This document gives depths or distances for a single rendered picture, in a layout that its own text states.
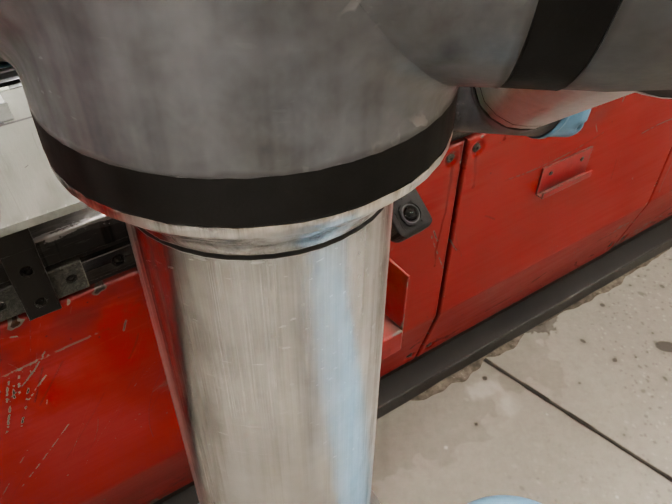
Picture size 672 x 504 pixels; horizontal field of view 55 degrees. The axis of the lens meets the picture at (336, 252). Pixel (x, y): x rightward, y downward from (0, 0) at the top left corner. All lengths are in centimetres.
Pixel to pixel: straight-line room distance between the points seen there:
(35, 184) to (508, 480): 123
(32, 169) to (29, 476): 58
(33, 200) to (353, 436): 49
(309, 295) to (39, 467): 99
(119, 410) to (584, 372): 120
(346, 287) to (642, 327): 184
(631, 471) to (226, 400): 153
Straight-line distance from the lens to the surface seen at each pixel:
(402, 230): 66
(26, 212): 67
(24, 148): 76
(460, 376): 174
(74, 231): 85
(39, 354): 96
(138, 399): 110
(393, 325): 90
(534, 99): 37
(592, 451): 170
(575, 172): 149
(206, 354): 20
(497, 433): 166
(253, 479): 26
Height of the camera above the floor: 138
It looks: 43 degrees down
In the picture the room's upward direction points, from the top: straight up
